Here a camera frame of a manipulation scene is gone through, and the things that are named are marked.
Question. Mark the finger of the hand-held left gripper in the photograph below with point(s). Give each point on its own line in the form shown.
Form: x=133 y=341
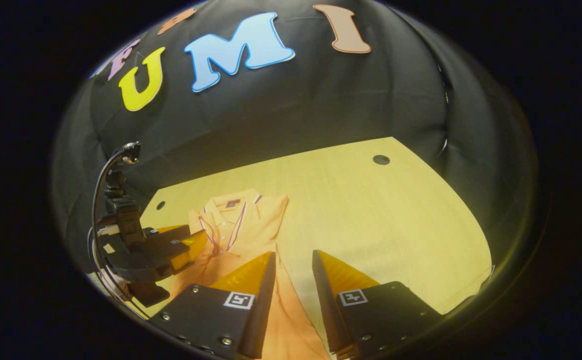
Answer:
x=171 y=252
x=158 y=236

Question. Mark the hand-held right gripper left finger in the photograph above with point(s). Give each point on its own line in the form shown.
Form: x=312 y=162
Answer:
x=263 y=310

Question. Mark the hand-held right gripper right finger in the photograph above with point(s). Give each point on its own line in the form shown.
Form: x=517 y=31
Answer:
x=328 y=320

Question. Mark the orange T-shirt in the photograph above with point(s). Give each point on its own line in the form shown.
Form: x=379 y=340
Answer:
x=251 y=220

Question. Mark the black backdrop cloth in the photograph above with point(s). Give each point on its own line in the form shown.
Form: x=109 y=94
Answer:
x=320 y=100

